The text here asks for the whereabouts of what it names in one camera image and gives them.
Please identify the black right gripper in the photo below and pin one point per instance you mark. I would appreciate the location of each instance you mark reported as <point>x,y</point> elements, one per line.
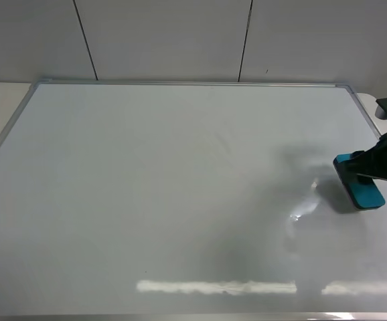
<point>365,163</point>

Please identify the blue whiteboard eraser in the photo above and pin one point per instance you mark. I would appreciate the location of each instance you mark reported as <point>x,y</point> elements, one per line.
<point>362,191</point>

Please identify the aluminium framed whiteboard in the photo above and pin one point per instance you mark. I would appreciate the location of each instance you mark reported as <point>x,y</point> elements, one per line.
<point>187,202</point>

